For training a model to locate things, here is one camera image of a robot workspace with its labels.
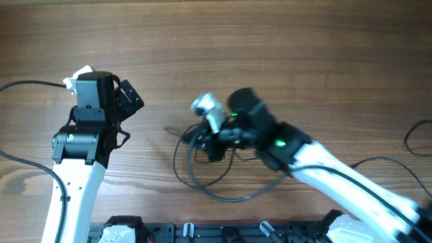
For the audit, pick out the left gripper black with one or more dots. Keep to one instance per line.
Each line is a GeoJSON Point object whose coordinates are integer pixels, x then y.
{"type": "Point", "coordinates": [126, 109]}

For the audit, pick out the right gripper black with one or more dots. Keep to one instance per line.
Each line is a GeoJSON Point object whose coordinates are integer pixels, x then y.
{"type": "Point", "coordinates": [207, 141]}

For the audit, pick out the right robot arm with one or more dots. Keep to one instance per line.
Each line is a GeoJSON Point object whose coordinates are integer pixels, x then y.
{"type": "Point", "coordinates": [250, 125]}

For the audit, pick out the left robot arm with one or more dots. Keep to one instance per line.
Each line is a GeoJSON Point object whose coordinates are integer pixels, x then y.
{"type": "Point", "coordinates": [81, 150]}

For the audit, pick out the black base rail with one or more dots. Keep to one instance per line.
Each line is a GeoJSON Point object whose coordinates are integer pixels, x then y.
{"type": "Point", "coordinates": [291, 232]}

